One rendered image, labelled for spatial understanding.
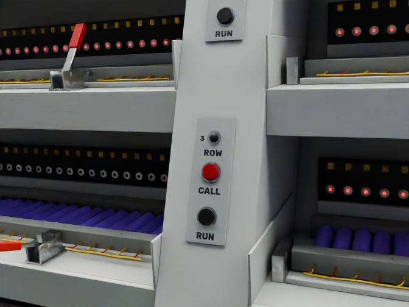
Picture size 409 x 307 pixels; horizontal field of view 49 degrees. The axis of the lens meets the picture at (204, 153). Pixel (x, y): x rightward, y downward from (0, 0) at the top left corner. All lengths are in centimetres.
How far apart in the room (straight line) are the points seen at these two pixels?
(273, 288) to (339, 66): 24
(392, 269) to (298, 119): 17
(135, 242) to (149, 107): 15
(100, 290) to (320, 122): 28
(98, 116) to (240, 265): 23
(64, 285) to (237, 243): 20
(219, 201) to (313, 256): 11
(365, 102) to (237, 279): 20
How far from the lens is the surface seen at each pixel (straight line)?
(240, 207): 43
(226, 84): 45
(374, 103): 43
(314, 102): 43
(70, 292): 53
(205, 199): 44
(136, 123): 50
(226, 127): 44
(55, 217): 65
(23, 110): 60
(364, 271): 48
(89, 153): 70
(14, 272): 57
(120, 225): 59
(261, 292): 45
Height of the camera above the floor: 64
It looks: 7 degrees up
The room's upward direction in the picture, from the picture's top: 5 degrees clockwise
